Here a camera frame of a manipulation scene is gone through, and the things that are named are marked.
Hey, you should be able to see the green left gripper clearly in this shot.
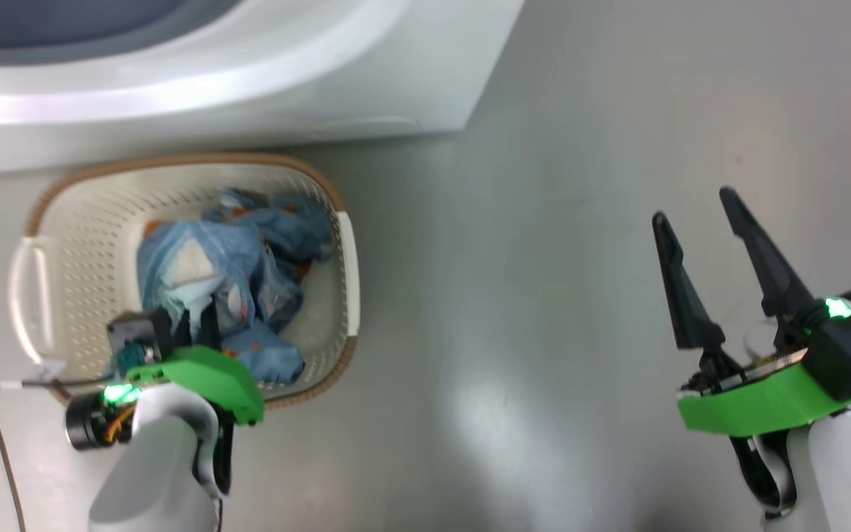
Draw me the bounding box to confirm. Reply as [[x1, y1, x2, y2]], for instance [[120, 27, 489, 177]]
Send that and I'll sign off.
[[65, 297, 264, 451]]

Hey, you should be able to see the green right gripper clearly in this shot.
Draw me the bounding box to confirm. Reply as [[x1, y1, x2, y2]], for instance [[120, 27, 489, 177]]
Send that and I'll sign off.
[[652, 186, 851, 438]]

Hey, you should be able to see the blue cartoon print garment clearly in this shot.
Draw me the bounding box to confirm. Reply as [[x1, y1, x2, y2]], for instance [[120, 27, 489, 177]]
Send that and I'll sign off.
[[204, 188, 337, 385]]

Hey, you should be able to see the cream basket with brown rim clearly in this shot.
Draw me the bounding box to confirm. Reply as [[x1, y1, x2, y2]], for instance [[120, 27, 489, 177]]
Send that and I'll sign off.
[[8, 153, 361, 412]]

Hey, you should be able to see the white washing machine body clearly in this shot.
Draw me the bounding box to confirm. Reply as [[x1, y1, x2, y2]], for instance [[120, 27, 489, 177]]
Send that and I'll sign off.
[[0, 0, 527, 176]]

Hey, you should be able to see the grey washer door gasket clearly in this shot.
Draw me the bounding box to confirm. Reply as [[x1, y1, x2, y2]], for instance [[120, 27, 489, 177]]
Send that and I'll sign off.
[[0, 0, 243, 65]]

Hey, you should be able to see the teal left cable connector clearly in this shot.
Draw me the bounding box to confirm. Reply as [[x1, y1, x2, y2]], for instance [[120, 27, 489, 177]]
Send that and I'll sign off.
[[110, 346, 148, 376]]

